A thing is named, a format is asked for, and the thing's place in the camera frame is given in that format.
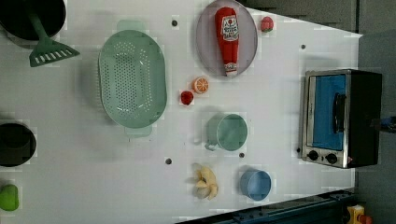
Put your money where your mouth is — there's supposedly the black toaster oven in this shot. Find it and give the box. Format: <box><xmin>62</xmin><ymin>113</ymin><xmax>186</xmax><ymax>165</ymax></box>
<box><xmin>301</xmin><ymin>69</ymin><xmax>382</xmax><ymax>169</ymax></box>

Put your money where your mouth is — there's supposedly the red strawberry toy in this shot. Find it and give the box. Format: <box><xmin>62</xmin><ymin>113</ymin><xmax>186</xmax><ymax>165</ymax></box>
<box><xmin>180</xmin><ymin>91</ymin><xmax>194</xmax><ymax>105</ymax></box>

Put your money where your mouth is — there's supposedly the orange slice toy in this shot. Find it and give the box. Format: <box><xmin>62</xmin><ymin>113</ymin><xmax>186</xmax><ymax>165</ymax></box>
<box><xmin>191</xmin><ymin>77</ymin><xmax>209</xmax><ymax>94</ymax></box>

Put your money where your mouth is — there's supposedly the green mug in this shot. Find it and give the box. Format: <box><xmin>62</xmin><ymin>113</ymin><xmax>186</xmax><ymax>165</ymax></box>
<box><xmin>205</xmin><ymin>114</ymin><xmax>248</xmax><ymax>151</ymax></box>

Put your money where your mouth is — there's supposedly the grey round plate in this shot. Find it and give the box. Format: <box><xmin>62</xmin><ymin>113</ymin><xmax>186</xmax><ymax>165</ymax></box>
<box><xmin>195</xmin><ymin>0</ymin><xmax>258</xmax><ymax>77</ymax></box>

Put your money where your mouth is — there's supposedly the peeled banana toy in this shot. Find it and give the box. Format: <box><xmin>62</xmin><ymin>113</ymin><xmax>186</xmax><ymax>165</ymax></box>
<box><xmin>186</xmin><ymin>163</ymin><xmax>219</xmax><ymax>201</ymax></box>

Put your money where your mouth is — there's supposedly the green perforated colander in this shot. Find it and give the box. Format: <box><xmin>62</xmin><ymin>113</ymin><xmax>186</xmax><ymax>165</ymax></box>
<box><xmin>98</xmin><ymin>20</ymin><xmax>167</xmax><ymax>138</ymax></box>

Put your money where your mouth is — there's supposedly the blue cup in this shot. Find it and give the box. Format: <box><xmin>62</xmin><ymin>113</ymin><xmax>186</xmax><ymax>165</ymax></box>
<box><xmin>239</xmin><ymin>169</ymin><xmax>272</xmax><ymax>201</ymax></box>

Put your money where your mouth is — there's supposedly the red ketchup bottle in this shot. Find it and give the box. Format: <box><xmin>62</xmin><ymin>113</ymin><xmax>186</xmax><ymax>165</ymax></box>
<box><xmin>215</xmin><ymin>7</ymin><xmax>239</xmax><ymax>77</ymax></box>

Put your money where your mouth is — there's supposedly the pink peach toy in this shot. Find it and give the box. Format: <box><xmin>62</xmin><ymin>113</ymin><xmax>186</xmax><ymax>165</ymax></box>
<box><xmin>261</xmin><ymin>16</ymin><xmax>274</xmax><ymax>33</ymax></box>

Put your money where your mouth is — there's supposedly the green spatula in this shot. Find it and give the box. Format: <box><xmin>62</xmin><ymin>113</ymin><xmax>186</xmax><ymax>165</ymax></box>
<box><xmin>27</xmin><ymin>11</ymin><xmax>79</xmax><ymax>67</ymax></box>

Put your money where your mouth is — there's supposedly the black pot lower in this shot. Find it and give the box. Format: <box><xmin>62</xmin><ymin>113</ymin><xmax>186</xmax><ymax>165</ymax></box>
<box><xmin>0</xmin><ymin>123</ymin><xmax>36</xmax><ymax>167</ymax></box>

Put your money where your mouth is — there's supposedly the black pot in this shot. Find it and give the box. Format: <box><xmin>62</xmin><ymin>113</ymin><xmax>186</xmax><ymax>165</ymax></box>
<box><xmin>0</xmin><ymin>123</ymin><xmax>36</xmax><ymax>167</ymax></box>
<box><xmin>0</xmin><ymin>0</ymin><xmax>66</xmax><ymax>49</ymax></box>

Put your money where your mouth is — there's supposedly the lime green object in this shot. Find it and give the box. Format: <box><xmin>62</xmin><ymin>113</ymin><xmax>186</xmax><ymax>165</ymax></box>
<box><xmin>0</xmin><ymin>185</ymin><xmax>20</xmax><ymax>211</ymax></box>

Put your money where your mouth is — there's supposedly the black pot upper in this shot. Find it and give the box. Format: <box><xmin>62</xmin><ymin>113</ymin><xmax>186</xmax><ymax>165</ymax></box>
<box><xmin>0</xmin><ymin>0</ymin><xmax>66</xmax><ymax>49</ymax></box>

